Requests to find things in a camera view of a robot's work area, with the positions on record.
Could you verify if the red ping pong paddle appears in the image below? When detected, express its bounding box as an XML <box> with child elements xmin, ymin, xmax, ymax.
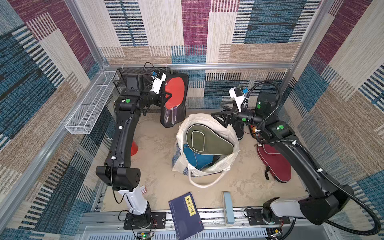
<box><xmin>161</xmin><ymin>73</ymin><xmax>189</xmax><ymax>128</ymax></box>

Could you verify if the olive green paddle cover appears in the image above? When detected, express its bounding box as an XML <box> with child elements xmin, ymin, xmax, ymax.
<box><xmin>186</xmin><ymin>124</ymin><xmax>234</xmax><ymax>155</ymax></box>

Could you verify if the white canvas tote bag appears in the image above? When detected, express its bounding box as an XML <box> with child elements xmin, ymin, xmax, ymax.
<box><xmin>172</xmin><ymin>114</ymin><xmax>240</xmax><ymax>189</ymax></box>

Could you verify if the blue paddle cover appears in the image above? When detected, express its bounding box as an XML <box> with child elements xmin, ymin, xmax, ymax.
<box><xmin>183</xmin><ymin>144</ymin><xmax>221</xmax><ymax>170</ymax></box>

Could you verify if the maroon paddle cover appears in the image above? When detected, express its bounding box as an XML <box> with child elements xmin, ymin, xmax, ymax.
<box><xmin>257</xmin><ymin>144</ymin><xmax>292</xmax><ymax>183</ymax></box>

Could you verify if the black paddle cover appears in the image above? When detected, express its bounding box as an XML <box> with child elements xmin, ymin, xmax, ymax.
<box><xmin>233</xmin><ymin>123</ymin><xmax>244</xmax><ymax>141</ymax></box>

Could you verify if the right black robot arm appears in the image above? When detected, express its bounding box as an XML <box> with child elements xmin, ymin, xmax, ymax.
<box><xmin>220</xmin><ymin>94</ymin><xmax>354</xmax><ymax>225</ymax></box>

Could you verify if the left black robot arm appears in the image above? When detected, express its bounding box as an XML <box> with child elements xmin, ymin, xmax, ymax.
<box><xmin>96</xmin><ymin>75</ymin><xmax>166</xmax><ymax>216</ymax></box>

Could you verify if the red pencil cup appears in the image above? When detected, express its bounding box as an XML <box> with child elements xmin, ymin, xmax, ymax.
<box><xmin>131</xmin><ymin>141</ymin><xmax>139</xmax><ymax>156</ymax></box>

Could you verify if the small red white card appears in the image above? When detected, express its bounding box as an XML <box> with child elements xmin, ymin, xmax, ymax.
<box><xmin>140</xmin><ymin>185</ymin><xmax>147</xmax><ymax>194</ymax></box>

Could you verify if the light blue eraser block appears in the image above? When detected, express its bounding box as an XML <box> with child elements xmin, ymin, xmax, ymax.
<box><xmin>223</xmin><ymin>191</ymin><xmax>235</xmax><ymax>225</ymax></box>

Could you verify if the dark blue book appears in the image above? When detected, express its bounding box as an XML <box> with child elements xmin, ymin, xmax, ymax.
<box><xmin>169</xmin><ymin>192</ymin><xmax>205</xmax><ymax>240</ymax></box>

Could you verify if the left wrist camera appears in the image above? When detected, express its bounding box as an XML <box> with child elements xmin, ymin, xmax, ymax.
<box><xmin>151</xmin><ymin>70</ymin><xmax>167</xmax><ymax>94</ymax></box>

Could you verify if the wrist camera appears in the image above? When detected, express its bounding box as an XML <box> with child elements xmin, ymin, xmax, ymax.
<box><xmin>151</xmin><ymin>70</ymin><xmax>167</xmax><ymax>94</ymax></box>
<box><xmin>229</xmin><ymin>86</ymin><xmax>249</xmax><ymax>113</ymax></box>

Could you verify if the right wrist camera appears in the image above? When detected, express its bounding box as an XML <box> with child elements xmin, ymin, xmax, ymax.
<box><xmin>229</xmin><ymin>86</ymin><xmax>249</xmax><ymax>113</ymax></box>

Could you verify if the black wire mesh shelf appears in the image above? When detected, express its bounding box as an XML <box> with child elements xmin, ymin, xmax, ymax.
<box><xmin>112</xmin><ymin>67</ymin><xmax>176</xmax><ymax>114</ymax></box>

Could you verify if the white wire mesh basket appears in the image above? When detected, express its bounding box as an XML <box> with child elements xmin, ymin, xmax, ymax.
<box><xmin>65</xmin><ymin>72</ymin><xmax>116</xmax><ymax>135</ymax></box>

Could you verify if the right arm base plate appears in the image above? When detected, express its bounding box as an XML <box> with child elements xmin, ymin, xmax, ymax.
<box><xmin>243</xmin><ymin>207</ymin><xmax>291</xmax><ymax>226</ymax></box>

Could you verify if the black corrugated cable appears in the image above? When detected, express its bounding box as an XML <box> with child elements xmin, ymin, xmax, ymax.
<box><xmin>244</xmin><ymin>80</ymin><xmax>382</xmax><ymax>236</ymax></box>

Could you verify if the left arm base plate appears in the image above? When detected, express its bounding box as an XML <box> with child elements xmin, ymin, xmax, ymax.
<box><xmin>123</xmin><ymin>212</ymin><xmax>167</xmax><ymax>230</ymax></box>

